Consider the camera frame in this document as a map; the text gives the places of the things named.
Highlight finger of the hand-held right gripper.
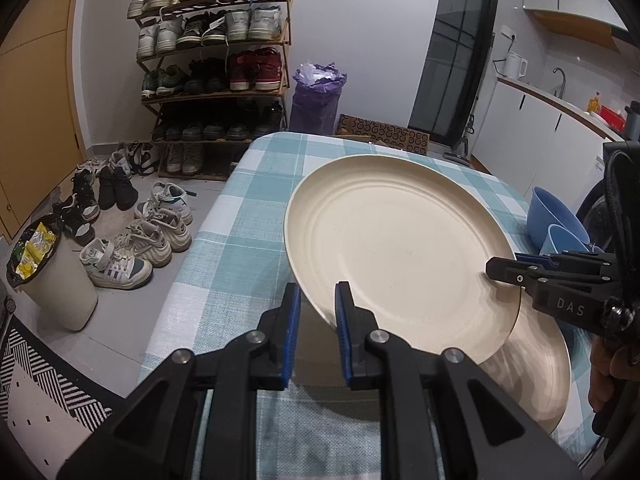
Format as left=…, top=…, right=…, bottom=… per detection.
left=515, top=251, right=617, bottom=273
left=485, top=256, right=603, bottom=292

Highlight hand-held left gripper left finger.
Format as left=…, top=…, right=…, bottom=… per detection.
left=55, top=282, right=302, bottom=480

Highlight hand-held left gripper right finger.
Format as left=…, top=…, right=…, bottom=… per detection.
left=333, top=281, right=584, bottom=480

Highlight large blue bowl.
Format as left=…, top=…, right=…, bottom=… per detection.
left=539, top=224, right=604, bottom=257

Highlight cream round plate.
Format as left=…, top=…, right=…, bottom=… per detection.
left=479, top=304, right=571, bottom=437
left=283, top=155, right=523, bottom=365

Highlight person's right hand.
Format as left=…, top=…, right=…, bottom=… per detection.
left=588, top=344, right=627, bottom=430

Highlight white washing machine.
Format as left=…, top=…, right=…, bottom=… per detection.
left=577, top=152, right=618, bottom=252

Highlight teal checked tablecloth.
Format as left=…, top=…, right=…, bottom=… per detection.
left=135, top=131, right=597, bottom=480

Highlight white base cabinets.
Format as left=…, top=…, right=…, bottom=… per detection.
left=469, top=76, right=627, bottom=212

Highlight grey stick vacuum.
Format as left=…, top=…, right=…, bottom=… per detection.
left=444, top=30, right=496, bottom=167

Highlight red box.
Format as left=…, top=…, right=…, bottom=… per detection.
left=598, top=105, right=629, bottom=134

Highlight scattered sneakers pile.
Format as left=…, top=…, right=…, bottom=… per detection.
left=52, top=141, right=194, bottom=292

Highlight patterned cardboard box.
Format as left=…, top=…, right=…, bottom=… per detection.
left=335, top=114, right=431, bottom=157

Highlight white electric kettle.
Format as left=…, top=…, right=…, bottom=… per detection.
left=502, top=51, right=530, bottom=81

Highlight black glass door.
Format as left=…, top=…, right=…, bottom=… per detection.
left=407, top=0, right=502, bottom=144

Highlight cream trash bin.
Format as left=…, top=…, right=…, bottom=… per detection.
left=6, top=214, right=100, bottom=332

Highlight purple plastic bag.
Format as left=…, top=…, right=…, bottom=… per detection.
left=289, top=61, right=348, bottom=136

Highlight black white striped rug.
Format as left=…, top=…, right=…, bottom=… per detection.
left=0, top=310, right=127, bottom=438

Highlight yellow snack wrappers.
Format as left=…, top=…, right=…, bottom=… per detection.
left=12, top=224, right=56, bottom=281

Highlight wooden shoe rack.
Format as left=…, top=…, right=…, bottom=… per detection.
left=131, top=0, right=292, bottom=182

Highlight rows of assorted shoes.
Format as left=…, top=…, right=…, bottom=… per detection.
left=127, top=0, right=292, bottom=177

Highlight yellow wooden door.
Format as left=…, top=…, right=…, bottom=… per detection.
left=0, top=0, right=86, bottom=242

